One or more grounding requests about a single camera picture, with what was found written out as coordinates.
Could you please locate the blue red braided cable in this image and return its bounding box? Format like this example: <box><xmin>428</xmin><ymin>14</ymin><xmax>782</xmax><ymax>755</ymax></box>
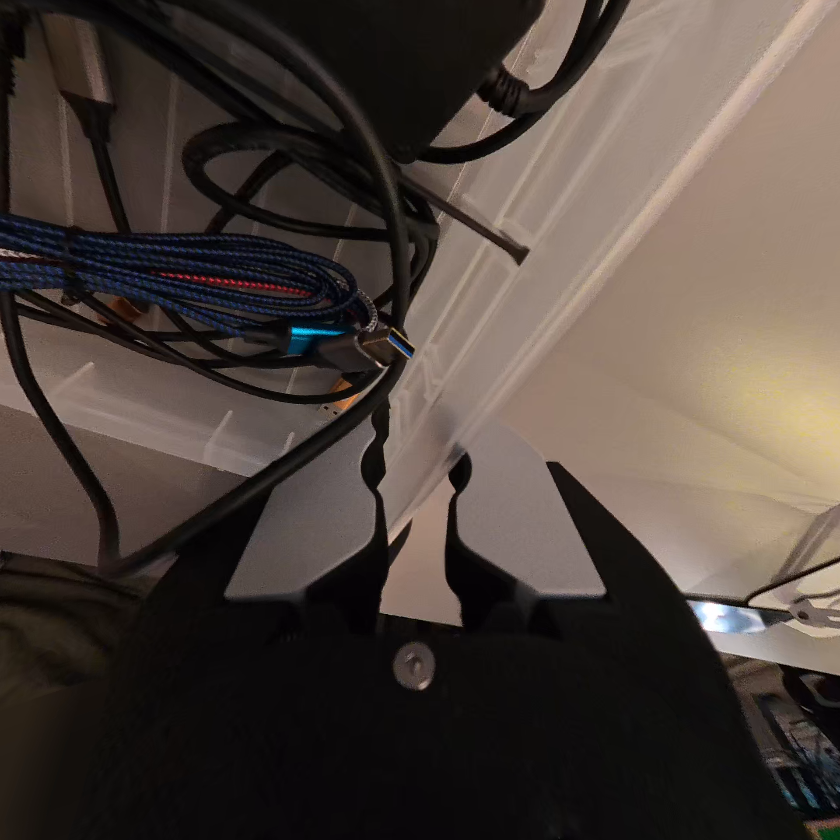
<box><xmin>0</xmin><ymin>208</ymin><xmax>421</xmax><ymax>378</ymax></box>

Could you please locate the clear plastic bin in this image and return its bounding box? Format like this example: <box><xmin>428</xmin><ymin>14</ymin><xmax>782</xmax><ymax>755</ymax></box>
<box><xmin>0</xmin><ymin>0</ymin><xmax>840</xmax><ymax>529</ymax></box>

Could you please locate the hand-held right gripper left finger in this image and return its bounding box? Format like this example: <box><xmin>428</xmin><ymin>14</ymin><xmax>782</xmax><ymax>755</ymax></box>
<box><xmin>224</xmin><ymin>405</ymin><xmax>391</xmax><ymax>631</ymax></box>

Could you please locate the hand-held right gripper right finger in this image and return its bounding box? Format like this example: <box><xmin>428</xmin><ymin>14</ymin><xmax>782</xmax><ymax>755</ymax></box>
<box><xmin>444</xmin><ymin>418</ymin><xmax>609</xmax><ymax>631</ymax></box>

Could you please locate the thick black hub cable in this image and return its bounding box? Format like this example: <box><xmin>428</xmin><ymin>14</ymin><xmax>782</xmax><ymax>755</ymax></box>
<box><xmin>0</xmin><ymin>0</ymin><xmax>634</xmax><ymax>581</ymax></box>

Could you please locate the black USB hub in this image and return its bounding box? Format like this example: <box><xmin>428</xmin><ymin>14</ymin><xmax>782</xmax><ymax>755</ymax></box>
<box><xmin>250</xmin><ymin>0</ymin><xmax>548</xmax><ymax>168</ymax></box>

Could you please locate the black cable with orange bands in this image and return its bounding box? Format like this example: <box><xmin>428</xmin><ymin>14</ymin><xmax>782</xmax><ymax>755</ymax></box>
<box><xmin>319</xmin><ymin>372</ymin><xmax>364</xmax><ymax>424</ymax></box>

